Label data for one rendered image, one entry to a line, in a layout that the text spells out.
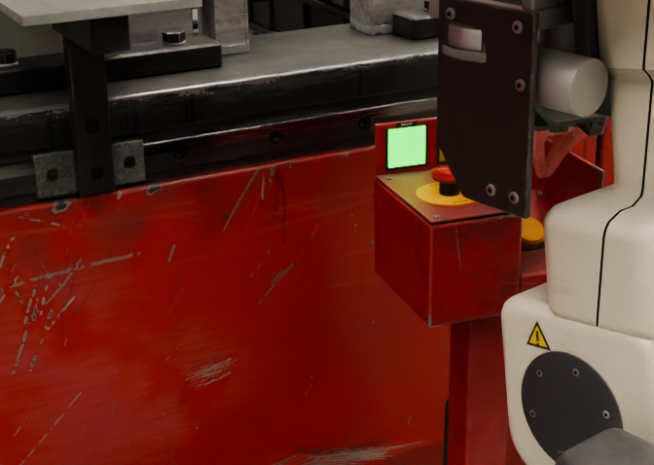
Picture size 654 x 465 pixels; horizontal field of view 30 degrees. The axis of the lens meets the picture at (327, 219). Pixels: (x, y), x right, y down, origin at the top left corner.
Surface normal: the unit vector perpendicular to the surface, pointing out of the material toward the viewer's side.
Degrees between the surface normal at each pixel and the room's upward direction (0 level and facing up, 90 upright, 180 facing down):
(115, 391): 90
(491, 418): 90
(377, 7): 90
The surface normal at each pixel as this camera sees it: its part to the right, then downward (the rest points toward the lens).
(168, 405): 0.47, 0.31
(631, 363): -0.77, 0.24
